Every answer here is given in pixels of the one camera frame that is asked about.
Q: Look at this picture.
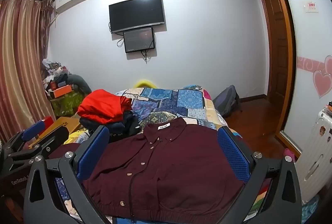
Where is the small wooden table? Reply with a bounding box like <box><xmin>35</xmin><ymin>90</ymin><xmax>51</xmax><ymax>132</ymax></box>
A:
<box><xmin>28</xmin><ymin>116</ymin><xmax>79</xmax><ymax>148</ymax></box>

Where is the patchwork printed blanket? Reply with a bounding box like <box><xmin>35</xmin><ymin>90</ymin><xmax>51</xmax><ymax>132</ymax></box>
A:
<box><xmin>52</xmin><ymin>86</ymin><xmax>273</xmax><ymax>224</ymax></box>

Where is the black patterned folded garment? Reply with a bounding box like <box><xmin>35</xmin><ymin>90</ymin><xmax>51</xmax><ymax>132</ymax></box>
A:
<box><xmin>109</xmin><ymin>120</ymin><xmax>144</xmax><ymax>144</ymax></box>

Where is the navy folded garment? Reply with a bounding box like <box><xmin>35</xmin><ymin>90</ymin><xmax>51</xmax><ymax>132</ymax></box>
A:
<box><xmin>79</xmin><ymin>109</ymin><xmax>139</xmax><ymax>134</ymax></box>

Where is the small black wall monitor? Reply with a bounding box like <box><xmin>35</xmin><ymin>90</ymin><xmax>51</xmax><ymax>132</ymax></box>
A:
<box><xmin>123</xmin><ymin>27</ymin><xmax>155</xmax><ymax>54</ymax></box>

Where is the black wall television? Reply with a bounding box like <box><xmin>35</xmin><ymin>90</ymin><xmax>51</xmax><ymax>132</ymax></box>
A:
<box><xmin>109</xmin><ymin>0</ymin><xmax>166</xmax><ymax>34</ymax></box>

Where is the red folded garment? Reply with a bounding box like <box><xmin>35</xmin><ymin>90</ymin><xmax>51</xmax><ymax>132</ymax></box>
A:
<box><xmin>77</xmin><ymin>89</ymin><xmax>133</xmax><ymax>124</ymax></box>

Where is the orange box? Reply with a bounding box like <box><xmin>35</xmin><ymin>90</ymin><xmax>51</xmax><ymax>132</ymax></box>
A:
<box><xmin>53</xmin><ymin>85</ymin><xmax>72</xmax><ymax>98</ymax></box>

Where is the green patterned box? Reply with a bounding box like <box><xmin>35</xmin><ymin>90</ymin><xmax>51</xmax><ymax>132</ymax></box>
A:
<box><xmin>50</xmin><ymin>89</ymin><xmax>85</xmax><ymax>117</ymax></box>

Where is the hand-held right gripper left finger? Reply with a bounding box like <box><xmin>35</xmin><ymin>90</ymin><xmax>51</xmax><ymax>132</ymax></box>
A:
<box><xmin>23</xmin><ymin>125</ymin><xmax>115</xmax><ymax>224</ymax></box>

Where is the grey purple backpack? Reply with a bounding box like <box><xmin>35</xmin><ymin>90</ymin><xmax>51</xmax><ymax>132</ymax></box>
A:
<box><xmin>213</xmin><ymin>85</ymin><xmax>240</xmax><ymax>118</ymax></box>

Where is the maroon knitted sweater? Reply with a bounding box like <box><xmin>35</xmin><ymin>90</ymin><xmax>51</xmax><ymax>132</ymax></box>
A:
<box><xmin>48</xmin><ymin>118</ymin><xmax>262</xmax><ymax>219</ymax></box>

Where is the pile of clutter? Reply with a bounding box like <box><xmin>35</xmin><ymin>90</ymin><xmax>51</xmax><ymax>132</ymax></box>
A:
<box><xmin>41</xmin><ymin>58</ymin><xmax>76</xmax><ymax>96</ymax></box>

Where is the wooden door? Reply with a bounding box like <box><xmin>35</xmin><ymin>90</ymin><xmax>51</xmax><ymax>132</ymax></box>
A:
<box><xmin>259</xmin><ymin>0</ymin><xmax>289</xmax><ymax>108</ymax></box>
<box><xmin>259</xmin><ymin>0</ymin><xmax>297</xmax><ymax>123</ymax></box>

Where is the striped pink curtain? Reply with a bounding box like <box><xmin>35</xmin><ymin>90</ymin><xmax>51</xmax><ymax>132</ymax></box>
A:
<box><xmin>0</xmin><ymin>0</ymin><xmax>56</xmax><ymax>148</ymax></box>

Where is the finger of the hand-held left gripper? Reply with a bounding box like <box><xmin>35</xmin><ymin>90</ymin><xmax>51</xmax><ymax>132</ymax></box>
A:
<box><xmin>9</xmin><ymin>120</ymin><xmax>46</xmax><ymax>153</ymax></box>
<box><xmin>8</xmin><ymin>127</ymin><xmax>70</xmax><ymax>165</ymax></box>

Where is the yellow cloth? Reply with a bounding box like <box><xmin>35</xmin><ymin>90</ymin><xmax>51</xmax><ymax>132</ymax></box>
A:
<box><xmin>63</xmin><ymin>133</ymin><xmax>87</xmax><ymax>146</ymax></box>

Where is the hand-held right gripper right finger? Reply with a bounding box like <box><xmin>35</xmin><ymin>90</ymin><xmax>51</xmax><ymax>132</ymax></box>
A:
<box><xmin>217</xmin><ymin>125</ymin><xmax>304</xmax><ymax>224</ymax></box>

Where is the pink heart wall sticker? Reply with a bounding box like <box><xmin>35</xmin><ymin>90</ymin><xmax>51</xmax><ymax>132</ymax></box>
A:
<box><xmin>297</xmin><ymin>55</ymin><xmax>332</xmax><ymax>99</ymax></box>

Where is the white suitcase with stickers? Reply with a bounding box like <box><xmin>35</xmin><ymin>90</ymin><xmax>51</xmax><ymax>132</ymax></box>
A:
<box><xmin>294</xmin><ymin>107</ymin><xmax>332</xmax><ymax>205</ymax></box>

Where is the yellow plastic stool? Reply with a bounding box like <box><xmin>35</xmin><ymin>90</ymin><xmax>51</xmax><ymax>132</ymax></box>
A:
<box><xmin>133</xmin><ymin>79</ymin><xmax>156</xmax><ymax>89</ymax></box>

